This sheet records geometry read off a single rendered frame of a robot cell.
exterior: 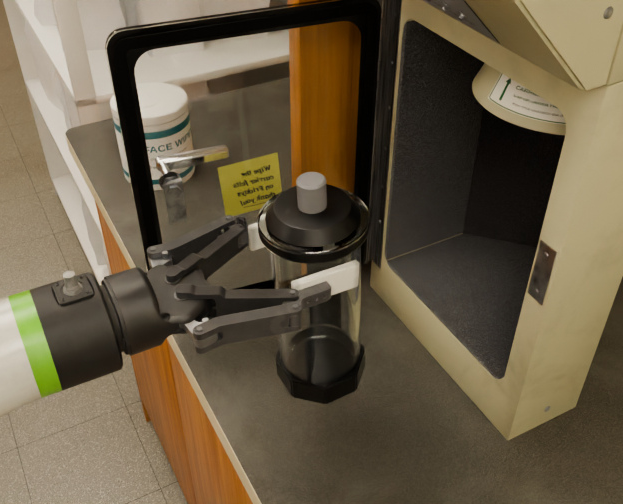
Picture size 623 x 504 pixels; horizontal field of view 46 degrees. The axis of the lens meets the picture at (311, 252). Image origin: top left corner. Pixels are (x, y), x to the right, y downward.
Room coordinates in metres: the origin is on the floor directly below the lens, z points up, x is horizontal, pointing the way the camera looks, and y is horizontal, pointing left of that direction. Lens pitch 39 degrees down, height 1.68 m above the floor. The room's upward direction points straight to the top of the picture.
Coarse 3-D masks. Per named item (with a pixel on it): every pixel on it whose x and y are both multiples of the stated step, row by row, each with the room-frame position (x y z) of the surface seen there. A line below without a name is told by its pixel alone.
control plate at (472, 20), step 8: (424, 0) 0.70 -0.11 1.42; (432, 0) 0.68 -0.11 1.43; (440, 0) 0.65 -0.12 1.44; (448, 0) 0.63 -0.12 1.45; (456, 0) 0.61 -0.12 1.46; (464, 0) 0.59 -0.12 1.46; (440, 8) 0.68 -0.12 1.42; (456, 8) 0.63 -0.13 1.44; (464, 8) 0.61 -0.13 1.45; (456, 16) 0.65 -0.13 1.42; (472, 16) 0.61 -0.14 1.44; (472, 24) 0.63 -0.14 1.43; (480, 24) 0.61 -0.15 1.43; (480, 32) 0.63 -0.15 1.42; (488, 32) 0.61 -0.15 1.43; (496, 40) 0.61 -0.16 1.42
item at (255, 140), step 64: (320, 0) 0.78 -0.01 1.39; (192, 64) 0.72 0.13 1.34; (256, 64) 0.75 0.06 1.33; (320, 64) 0.78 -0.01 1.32; (192, 128) 0.72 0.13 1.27; (256, 128) 0.75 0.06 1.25; (320, 128) 0.78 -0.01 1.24; (192, 192) 0.72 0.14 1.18; (256, 192) 0.75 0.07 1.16; (256, 256) 0.74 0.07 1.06
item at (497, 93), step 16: (480, 80) 0.71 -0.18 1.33; (496, 80) 0.68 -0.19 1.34; (512, 80) 0.67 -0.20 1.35; (480, 96) 0.69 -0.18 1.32; (496, 96) 0.67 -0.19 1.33; (512, 96) 0.66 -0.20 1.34; (528, 96) 0.65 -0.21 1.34; (496, 112) 0.66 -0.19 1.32; (512, 112) 0.65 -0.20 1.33; (528, 112) 0.64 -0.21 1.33; (544, 112) 0.63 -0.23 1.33; (560, 112) 0.63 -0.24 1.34; (528, 128) 0.63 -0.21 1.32; (544, 128) 0.63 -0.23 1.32; (560, 128) 0.62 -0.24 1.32
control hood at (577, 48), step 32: (480, 0) 0.55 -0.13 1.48; (512, 0) 0.49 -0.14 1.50; (544, 0) 0.50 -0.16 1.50; (576, 0) 0.51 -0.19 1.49; (608, 0) 0.53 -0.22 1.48; (512, 32) 0.55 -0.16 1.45; (544, 32) 0.50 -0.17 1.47; (576, 32) 0.51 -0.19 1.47; (608, 32) 0.53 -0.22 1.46; (544, 64) 0.55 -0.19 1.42; (576, 64) 0.52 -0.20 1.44; (608, 64) 0.54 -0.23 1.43
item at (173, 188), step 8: (168, 184) 0.69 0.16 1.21; (176, 184) 0.70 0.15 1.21; (168, 192) 0.69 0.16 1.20; (176, 192) 0.69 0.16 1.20; (168, 200) 0.69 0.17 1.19; (176, 200) 0.70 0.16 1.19; (184, 200) 0.70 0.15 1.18; (168, 208) 0.69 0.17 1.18; (176, 208) 0.70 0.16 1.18; (184, 208) 0.70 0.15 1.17; (168, 216) 0.69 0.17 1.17; (176, 216) 0.70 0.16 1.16; (184, 216) 0.70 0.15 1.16
